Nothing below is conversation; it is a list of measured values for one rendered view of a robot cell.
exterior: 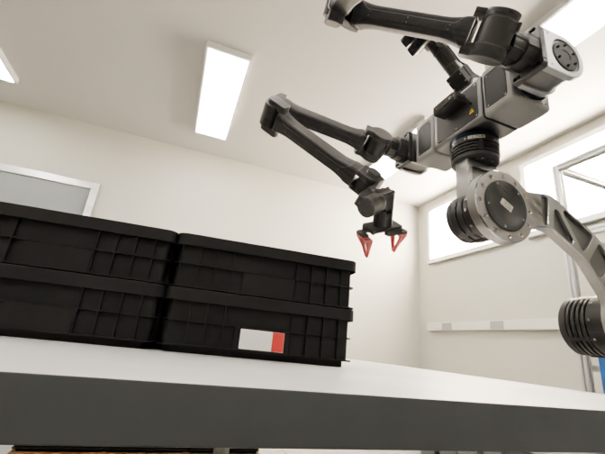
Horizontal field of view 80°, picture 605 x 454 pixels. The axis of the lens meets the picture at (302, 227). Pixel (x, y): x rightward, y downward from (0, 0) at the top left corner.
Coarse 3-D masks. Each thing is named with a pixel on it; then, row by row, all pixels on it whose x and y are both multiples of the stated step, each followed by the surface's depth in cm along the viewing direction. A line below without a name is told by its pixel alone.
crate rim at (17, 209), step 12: (0, 204) 65; (12, 204) 66; (24, 216) 66; (36, 216) 66; (48, 216) 67; (60, 216) 67; (72, 216) 68; (84, 216) 69; (96, 228) 69; (108, 228) 69; (120, 228) 70; (132, 228) 70; (144, 228) 71; (156, 228) 72; (168, 240) 72
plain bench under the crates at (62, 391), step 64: (0, 384) 22; (64, 384) 23; (128, 384) 24; (192, 384) 25; (256, 384) 29; (320, 384) 34; (384, 384) 42; (448, 384) 55; (512, 384) 81; (256, 448) 25; (320, 448) 27; (384, 448) 29; (448, 448) 30; (512, 448) 33; (576, 448) 35
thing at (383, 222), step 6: (384, 210) 103; (390, 210) 103; (378, 216) 103; (384, 216) 103; (390, 216) 103; (366, 222) 108; (372, 222) 108; (378, 222) 104; (384, 222) 104; (390, 222) 104; (396, 222) 108; (366, 228) 106; (372, 228) 104; (378, 228) 104; (384, 228) 104; (390, 228) 104; (396, 228) 105; (372, 234) 103
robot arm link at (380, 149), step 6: (372, 138) 122; (366, 144) 125; (372, 144) 123; (378, 144) 122; (384, 144) 122; (366, 150) 125; (372, 150) 124; (378, 150) 124; (384, 150) 126; (378, 156) 125
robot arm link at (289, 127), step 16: (272, 96) 112; (288, 112) 113; (272, 128) 115; (288, 128) 110; (304, 128) 111; (304, 144) 109; (320, 144) 108; (320, 160) 109; (336, 160) 106; (352, 160) 107; (352, 176) 105; (368, 176) 103
